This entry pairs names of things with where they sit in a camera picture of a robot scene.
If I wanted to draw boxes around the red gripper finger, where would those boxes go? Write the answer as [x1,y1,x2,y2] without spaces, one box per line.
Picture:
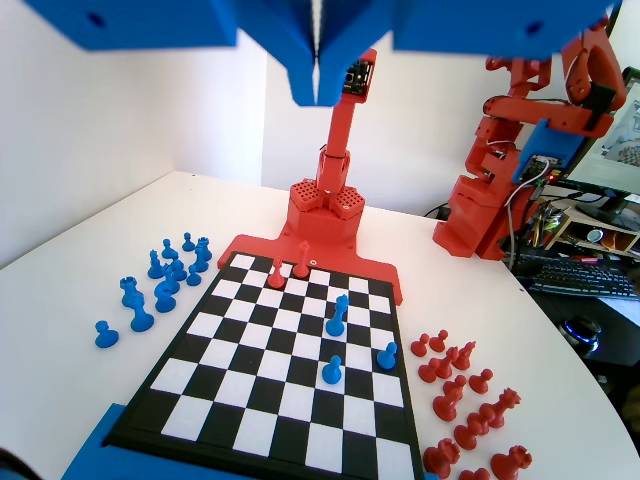
[592,19,627,110]
[559,37,595,105]

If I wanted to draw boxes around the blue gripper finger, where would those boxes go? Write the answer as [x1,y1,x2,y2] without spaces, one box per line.
[212,0,319,108]
[318,0,416,108]

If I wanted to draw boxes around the blue king chess piece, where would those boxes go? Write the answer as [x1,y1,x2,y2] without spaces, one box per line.
[324,294,350,339]

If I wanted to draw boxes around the blue controller board case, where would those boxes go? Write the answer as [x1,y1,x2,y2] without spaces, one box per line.
[517,122,584,182]

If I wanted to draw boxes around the red pawn on board front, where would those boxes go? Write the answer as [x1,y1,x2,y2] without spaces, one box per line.
[293,239,310,279]

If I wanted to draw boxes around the red bishop chess piece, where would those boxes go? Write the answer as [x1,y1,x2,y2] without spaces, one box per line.
[267,257,286,290]
[452,340,477,371]

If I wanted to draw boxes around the blue queen chess piece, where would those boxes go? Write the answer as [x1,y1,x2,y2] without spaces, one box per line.
[147,249,169,280]

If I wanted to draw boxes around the blue knight chess piece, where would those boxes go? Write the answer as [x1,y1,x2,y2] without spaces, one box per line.
[153,277,179,314]

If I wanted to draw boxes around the red queen chess piece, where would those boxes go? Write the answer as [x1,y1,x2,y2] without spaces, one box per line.
[487,387,522,429]

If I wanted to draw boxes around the blue bishop chess piece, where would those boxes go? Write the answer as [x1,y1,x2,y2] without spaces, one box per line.
[129,294,155,334]

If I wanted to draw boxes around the red rook chess piece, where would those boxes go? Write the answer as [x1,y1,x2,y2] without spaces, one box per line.
[490,444,532,479]
[423,438,461,480]

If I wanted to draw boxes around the black computer monitor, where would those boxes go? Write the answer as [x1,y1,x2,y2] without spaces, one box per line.
[569,69,640,224]

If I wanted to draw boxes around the wooden desk organizer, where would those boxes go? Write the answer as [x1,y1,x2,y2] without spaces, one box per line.
[542,204,640,261]

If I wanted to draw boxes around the black keyboard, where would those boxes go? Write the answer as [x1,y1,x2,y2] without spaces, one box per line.
[514,254,640,301]

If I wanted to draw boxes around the black mouse blue light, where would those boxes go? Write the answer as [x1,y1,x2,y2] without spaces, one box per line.
[559,315,604,356]

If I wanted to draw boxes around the black and white chessboard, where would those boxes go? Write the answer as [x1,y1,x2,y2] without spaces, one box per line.
[102,249,426,480]

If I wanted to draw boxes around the black camera module board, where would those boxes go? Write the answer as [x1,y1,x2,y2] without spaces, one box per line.
[341,57,376,97]

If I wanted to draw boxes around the red camera stand post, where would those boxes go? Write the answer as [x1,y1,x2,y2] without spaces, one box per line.
[315,47,379,199]

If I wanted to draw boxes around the colourful jumper wire bundle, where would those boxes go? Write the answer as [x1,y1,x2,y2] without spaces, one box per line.
[522,202,566,250]

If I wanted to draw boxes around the gray cable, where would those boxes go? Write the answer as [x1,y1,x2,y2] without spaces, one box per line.
[502,179,539,259]

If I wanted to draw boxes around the blue base plate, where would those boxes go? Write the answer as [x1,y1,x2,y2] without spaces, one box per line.
[59,402,124,480]

